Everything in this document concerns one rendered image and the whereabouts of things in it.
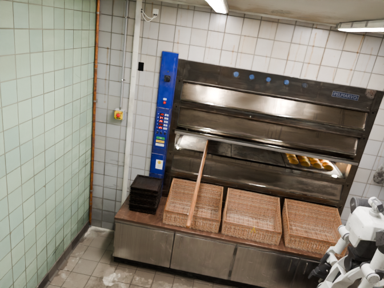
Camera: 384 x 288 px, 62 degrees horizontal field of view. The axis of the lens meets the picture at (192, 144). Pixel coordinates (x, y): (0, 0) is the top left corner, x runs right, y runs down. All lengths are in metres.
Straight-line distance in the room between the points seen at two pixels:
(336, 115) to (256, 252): 1.52
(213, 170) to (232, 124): 0.54
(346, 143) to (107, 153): 2.48
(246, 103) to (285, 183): 0.96
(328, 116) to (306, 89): 0.35
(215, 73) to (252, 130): 0.68
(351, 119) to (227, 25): 1.48
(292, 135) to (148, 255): 1.87
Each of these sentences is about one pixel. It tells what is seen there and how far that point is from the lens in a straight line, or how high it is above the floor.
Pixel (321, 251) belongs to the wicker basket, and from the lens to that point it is 3.41.
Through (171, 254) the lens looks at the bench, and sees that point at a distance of 3.37.
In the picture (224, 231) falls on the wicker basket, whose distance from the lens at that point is 3.21.
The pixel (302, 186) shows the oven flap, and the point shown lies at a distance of 3.57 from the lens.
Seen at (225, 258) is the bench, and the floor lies 0.36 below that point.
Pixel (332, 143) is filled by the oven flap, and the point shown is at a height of 1.53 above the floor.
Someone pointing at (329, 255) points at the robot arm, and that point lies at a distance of 2.98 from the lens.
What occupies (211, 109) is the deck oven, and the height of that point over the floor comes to 1.66.
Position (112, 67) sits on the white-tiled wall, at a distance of 3.37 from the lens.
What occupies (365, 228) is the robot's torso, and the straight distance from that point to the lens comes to 2.52.
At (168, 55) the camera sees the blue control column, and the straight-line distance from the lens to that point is 3.17.
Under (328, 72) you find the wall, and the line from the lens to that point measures 3.27.
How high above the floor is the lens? 2.42
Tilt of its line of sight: 20 degrees down
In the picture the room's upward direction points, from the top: 9 degrees clockwise
